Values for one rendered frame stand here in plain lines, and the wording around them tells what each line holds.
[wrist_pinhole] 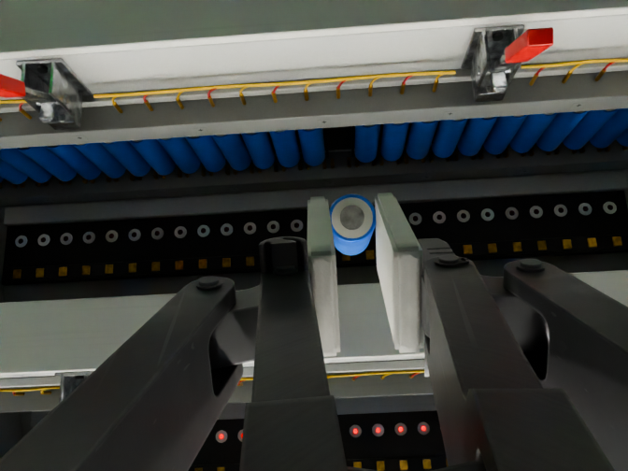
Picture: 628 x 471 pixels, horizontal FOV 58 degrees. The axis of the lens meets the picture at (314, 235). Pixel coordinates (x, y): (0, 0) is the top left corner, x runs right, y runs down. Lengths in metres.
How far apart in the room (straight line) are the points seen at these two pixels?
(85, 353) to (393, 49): 0.26
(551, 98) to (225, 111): 0.21
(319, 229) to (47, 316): 0.26
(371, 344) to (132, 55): 0.22
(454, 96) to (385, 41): 0.06
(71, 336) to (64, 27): 0.19
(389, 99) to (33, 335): 0.27
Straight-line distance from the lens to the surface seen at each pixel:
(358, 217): 0.21
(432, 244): 0.18
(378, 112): 0.37
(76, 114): 0.39
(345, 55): 0.36
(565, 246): 0.52
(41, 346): 0.40
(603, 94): 0.41
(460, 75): 0.38
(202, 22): 0.35
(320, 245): 0.15
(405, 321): 0.15
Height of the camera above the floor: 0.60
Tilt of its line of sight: 7 degrees up
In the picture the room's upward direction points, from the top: 176 degrees clockwise
